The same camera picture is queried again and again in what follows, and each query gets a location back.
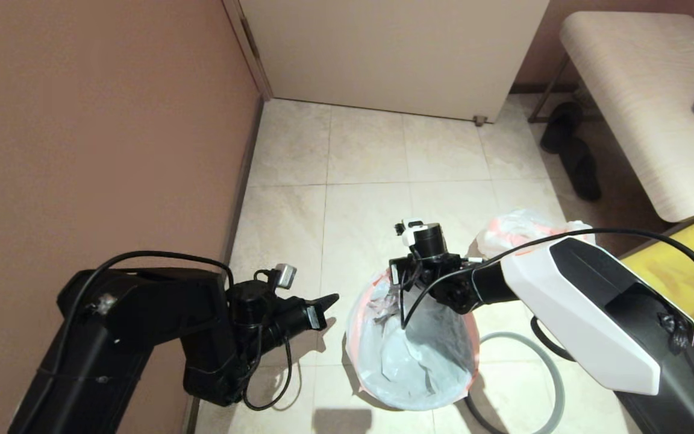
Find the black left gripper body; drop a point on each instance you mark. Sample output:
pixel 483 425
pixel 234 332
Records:
pixel 314 316

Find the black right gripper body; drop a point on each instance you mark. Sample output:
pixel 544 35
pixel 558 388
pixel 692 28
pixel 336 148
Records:
pixel 404 271

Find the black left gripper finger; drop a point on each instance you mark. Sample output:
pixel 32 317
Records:
pixel 329 299

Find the white red plastic bin liner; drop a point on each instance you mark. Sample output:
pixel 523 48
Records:
pixel 413 361

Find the white red plastic bag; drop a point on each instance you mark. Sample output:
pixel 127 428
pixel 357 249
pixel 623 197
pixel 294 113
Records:
pixel 515 232

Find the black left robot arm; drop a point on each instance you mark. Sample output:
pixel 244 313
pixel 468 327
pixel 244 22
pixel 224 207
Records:
pixel 142 331

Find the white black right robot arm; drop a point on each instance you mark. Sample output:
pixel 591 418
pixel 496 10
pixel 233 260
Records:
pixel 594 313

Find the small metal door stopper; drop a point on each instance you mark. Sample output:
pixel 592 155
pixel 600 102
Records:
pixel 479 120

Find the black slipper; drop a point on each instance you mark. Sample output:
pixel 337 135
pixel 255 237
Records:
pixel 561 124
pixel 582 171

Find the white door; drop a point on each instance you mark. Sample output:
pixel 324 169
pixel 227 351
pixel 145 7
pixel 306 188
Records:
pixel 395 54

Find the thin metal table leg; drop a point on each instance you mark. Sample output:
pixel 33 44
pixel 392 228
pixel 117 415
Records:
pixel 549 88

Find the dark door hinge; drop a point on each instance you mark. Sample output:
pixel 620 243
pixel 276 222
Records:
pixel 252 42

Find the beige wood-grain table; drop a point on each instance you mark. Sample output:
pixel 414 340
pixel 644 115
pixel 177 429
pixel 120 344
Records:
pixel 636 108

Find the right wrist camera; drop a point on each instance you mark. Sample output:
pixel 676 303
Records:
pixel 404 229

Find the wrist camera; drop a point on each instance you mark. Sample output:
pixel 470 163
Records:
pixel 285 275
pixel 404 229

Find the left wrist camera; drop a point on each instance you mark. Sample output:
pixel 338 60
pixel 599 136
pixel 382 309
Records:
pixel 285 275

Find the beige door frame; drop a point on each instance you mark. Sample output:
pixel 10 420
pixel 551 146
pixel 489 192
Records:
pixel 259 78

